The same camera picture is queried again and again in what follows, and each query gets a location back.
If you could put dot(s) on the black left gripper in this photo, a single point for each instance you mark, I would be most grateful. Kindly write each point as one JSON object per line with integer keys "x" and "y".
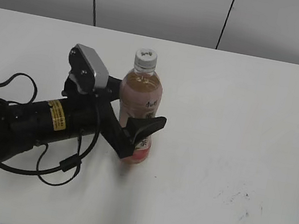
{"x": 93, "y": 113}

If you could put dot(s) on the pink oolong tea bottle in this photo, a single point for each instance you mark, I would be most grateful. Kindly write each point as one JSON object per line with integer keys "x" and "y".
{"x": 140, "y": 95}

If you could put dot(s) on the white bottle cap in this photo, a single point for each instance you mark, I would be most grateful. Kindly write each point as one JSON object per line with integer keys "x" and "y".
{"x": 145, "y": 59}

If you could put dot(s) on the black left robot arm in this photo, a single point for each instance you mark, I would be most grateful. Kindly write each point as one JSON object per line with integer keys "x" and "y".
{"x": 25, "y": 125}

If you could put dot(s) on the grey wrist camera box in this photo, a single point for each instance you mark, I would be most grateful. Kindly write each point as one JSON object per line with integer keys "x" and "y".
{"x": 88, "y": 71}

